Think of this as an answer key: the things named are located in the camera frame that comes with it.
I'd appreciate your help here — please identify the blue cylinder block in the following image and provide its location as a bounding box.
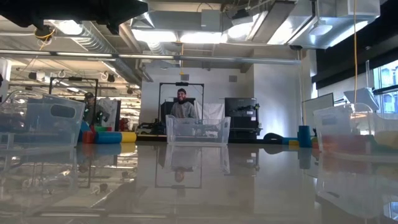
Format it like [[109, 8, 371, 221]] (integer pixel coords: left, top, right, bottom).
[[94, 131, 123, 145]]

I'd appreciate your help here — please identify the teal cylinder block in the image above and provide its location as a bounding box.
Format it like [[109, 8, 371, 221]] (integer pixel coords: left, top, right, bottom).
[[298, 125, 312, 148]]

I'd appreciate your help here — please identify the person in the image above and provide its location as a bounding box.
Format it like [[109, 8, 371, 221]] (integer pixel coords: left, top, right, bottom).
[[169, 88, 198, 119], [83, 91, 105, 126]]

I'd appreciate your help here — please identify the grey angled panel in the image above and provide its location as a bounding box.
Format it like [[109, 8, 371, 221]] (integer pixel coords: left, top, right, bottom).
[[343, 87, 381, 110]]

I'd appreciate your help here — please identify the whiteboard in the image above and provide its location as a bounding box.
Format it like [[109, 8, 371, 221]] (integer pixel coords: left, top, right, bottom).
[[301, 92, 335, 127]]

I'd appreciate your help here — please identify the black box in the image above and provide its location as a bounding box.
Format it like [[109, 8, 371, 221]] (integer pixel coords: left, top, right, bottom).
[[160, 101, 175, 124]]

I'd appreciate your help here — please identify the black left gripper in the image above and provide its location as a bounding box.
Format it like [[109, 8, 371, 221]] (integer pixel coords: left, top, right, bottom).
[[93, 0, 149, 35]]

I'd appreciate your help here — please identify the white cloth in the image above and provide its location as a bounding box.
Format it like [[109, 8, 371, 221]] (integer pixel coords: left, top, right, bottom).
[[96, 98, 119, 131], [195, 102, 226, 121]]

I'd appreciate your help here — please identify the yellow cord reel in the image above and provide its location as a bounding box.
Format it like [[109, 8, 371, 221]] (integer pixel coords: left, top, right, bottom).
[[33, 24, 56, 42]]

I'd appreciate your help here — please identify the clear plastic bin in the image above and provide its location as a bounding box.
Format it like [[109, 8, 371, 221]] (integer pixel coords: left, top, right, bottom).
[[312, 102, 398, 164], [165, 114, 232, 146], [0, 93, 86, 149]]

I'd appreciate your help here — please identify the large rectangular silver duct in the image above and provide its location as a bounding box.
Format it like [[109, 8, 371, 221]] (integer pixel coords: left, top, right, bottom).
[[130, 0, 382, 50]]

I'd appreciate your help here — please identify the silver spiral duct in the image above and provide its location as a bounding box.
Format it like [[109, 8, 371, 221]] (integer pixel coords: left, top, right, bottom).
[[46, 19, 147, 85]]

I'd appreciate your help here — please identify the window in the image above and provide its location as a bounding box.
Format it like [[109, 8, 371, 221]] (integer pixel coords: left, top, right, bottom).
[[371, 60, 398, 114]]

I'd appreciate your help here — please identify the yellow hanging cord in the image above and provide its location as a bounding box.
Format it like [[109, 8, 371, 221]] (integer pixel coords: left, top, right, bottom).
[[353, 0, 359, 105]]

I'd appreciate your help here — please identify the black cabinet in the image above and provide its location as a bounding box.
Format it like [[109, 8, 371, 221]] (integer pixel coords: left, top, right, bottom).
[[224, 97, 261, 140]]

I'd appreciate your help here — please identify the ceiling lamp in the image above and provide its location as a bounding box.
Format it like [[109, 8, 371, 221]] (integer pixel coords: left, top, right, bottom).
[[130, 29, 225, 45]]

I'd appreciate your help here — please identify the yellow half-round block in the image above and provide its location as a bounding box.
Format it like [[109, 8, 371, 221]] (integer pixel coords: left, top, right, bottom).
[[121, 131, 137, 144]]

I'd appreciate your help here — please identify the grey ceiling box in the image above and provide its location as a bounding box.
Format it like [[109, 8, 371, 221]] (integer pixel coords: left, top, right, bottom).
[[200, 9, 221, 29]]

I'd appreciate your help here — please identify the horizontal ceiling pipe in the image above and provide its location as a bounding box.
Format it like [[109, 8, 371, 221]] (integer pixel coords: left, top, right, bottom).
[[0, 49, 301, 65]]

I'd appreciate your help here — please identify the black station frame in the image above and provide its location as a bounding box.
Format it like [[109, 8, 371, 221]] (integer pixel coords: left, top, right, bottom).
[[157, 82, 205, 123], [49, 77, 100, 126]]

